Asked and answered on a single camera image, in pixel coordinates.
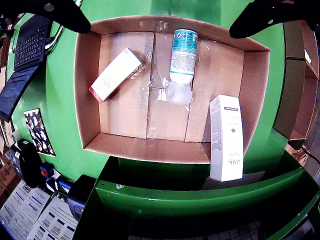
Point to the black patterned card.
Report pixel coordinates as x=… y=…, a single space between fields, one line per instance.
x=38 y=132

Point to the white and red carton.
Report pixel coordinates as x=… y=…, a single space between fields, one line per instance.
x=112 y=75

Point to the white d'Alba carton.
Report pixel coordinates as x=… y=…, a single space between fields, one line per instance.
x=227 y=140

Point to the blue and red gadget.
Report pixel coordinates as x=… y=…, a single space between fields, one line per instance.
x=47 y=171

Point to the white tape roll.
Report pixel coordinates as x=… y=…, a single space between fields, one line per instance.
x=17 y=136

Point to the black handheld scanner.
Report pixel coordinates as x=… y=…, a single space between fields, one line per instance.
x=28 y=165

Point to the white bottle teal label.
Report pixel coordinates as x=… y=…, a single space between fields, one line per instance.
x=183 y=57

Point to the white printed paper sheet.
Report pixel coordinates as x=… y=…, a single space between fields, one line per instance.
x=20 y=210
x=55 y=222

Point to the white box black spots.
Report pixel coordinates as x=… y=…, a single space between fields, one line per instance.
x=307 y=57

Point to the shallow cardboard tray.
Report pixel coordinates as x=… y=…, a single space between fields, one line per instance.
x=125 y=112

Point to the black label printer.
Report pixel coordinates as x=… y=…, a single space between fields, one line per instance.
x=81 y=197

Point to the green metal shelf unit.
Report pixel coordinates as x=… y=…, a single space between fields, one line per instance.
x=175 y=200

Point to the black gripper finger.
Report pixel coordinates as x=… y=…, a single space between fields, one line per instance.
x=62 y=15
x=262 y=17

